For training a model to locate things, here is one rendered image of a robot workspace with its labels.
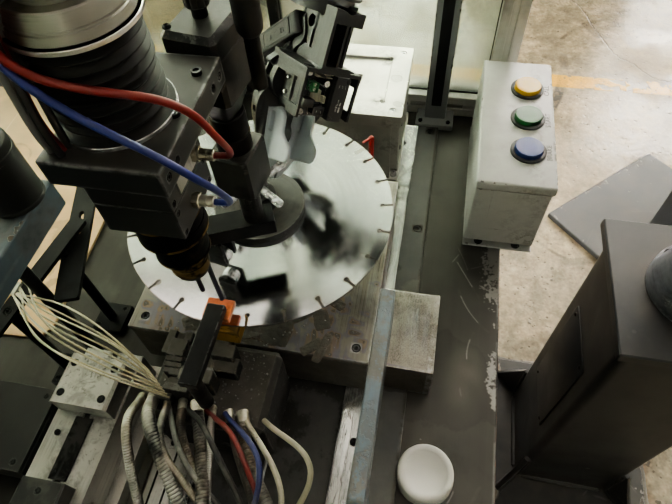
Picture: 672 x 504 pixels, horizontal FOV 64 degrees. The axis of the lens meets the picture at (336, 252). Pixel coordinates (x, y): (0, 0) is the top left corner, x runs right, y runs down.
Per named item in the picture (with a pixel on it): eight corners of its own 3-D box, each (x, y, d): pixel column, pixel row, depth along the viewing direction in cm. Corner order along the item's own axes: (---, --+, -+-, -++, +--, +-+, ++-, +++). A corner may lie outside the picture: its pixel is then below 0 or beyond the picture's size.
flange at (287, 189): (314, 231, 65) (312, 218, 63) (222, 253, 64) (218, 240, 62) (294, 167, 71) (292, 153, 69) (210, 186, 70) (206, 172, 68)
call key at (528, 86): (512, 85, 88) (515, 75, 87) (538, 87, 88) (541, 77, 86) (512, 101, 86) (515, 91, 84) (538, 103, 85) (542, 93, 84)
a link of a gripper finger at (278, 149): (269, 195, 62) (288, 117, 57) (246, 172, 66) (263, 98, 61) (292, 194, 64) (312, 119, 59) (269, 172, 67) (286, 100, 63)
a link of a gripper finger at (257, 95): (250, 139, 61) (267, 61, 57) (244, 133, 62) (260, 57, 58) (285, 141, 64) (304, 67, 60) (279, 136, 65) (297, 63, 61)
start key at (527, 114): (512, 114, 84) (515, 103, 83) (539, 116, 84) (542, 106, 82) (512, 131, 82) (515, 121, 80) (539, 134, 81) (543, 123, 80)
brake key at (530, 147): (512, 145, 80) (515, 135, 79) (540, 147, 80) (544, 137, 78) (512, 164, 78) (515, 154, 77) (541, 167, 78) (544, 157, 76)
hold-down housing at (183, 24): (236, 160, 55) (181, -41, 39) (279, 171, 54) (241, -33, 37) (211, 201, 52) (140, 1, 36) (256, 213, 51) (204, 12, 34)
